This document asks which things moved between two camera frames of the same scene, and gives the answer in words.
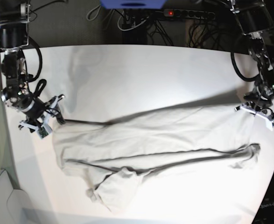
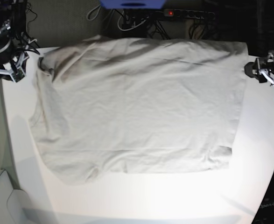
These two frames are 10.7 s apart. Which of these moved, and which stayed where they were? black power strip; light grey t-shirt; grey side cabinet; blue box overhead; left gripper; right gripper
Moved: right gripper; left gripper; light grey t-shirt
Stayed: black power strip; blue box overhead; grey side cabinet
